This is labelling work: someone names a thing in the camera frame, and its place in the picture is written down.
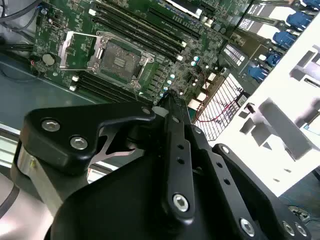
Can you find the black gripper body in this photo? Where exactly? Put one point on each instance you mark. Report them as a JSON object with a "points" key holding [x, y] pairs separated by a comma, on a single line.
{"points": [[112, 212]]}

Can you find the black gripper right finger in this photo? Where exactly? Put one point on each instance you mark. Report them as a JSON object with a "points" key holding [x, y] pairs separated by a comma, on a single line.
{"points": [[225, 180]]}

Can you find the thin metal locking lever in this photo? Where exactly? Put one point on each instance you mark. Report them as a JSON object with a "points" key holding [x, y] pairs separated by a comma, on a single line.
{"points": [[135, 93]]}

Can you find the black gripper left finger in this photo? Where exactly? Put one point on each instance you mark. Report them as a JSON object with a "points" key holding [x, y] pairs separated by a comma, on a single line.
{"points": [[55, 140]]}

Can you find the metal socket cover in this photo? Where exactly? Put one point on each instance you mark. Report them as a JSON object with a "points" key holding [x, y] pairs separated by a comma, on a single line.
{"points": [[65, 52]]}

